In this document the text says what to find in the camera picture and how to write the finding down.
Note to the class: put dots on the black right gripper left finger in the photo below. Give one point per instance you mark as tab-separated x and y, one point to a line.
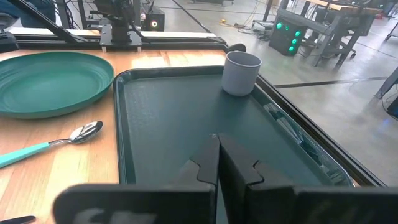
140	205

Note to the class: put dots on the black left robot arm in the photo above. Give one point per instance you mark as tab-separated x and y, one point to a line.
119	31

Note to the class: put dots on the dark green plastic tray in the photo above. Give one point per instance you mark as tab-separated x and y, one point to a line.
174	124

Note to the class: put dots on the green round plate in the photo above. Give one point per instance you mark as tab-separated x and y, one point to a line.
53	84

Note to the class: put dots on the dark equipment stand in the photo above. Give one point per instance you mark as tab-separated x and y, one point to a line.
391	84

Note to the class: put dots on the black box with green lights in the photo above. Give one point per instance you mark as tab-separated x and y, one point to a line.
286	43

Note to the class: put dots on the grey metal workbench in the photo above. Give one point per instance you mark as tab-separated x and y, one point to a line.
342	18

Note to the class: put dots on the black box with red light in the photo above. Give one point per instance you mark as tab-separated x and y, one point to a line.
157	18

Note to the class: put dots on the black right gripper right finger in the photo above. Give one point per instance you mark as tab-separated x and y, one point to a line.
280	205

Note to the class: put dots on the grey-blue cup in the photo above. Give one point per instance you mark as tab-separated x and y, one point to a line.
241	77

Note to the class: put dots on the black frame clamp knob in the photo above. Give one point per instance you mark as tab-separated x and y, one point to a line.
237	47

